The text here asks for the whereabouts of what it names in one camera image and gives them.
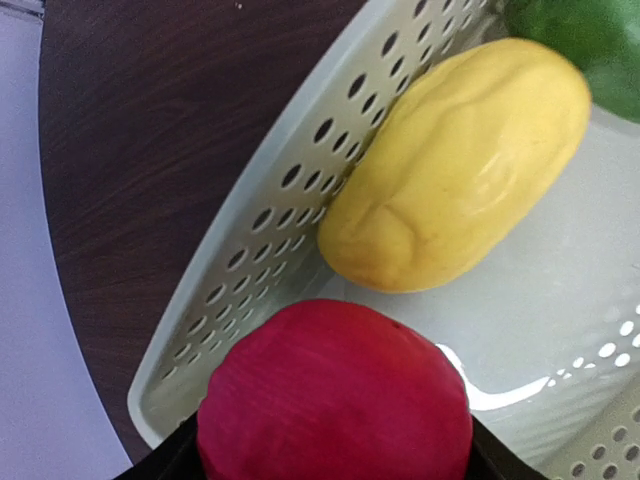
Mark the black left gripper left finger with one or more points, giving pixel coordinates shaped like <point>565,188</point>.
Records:
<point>176,458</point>

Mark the green plastic basket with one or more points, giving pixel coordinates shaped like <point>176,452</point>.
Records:
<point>544,332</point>

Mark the green toy bell pepper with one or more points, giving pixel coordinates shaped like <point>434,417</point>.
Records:
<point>600,37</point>

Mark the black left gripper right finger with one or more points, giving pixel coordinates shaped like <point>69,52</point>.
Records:
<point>490,459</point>

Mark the yellow toy corn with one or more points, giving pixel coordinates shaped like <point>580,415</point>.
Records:
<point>463,156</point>

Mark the red toy strawberry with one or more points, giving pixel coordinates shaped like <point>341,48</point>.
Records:
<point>332,390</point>

